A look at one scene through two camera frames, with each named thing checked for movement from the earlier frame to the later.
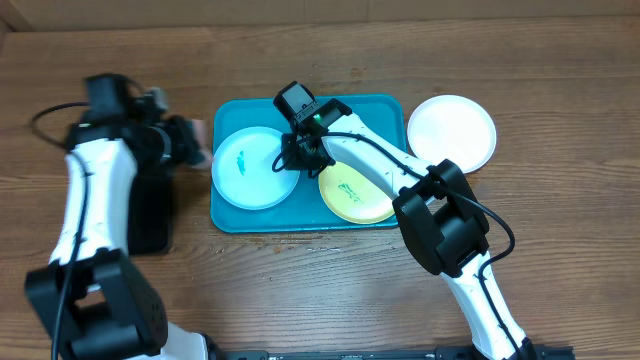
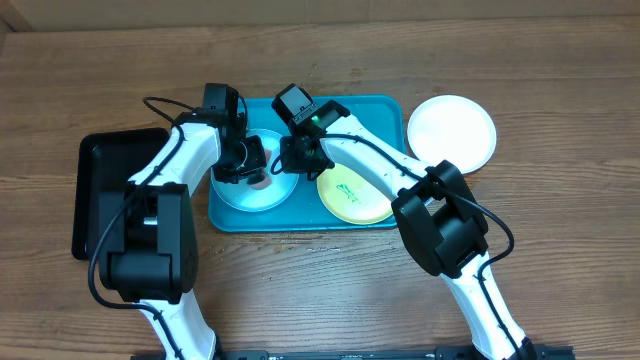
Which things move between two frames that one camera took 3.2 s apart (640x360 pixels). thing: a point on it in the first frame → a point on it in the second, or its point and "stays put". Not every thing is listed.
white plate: x=452 y=128 stays put
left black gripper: x=184 y=143 → x=254 y=159
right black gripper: x=298 y=161 stays put
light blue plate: x=243 y=173 stays put
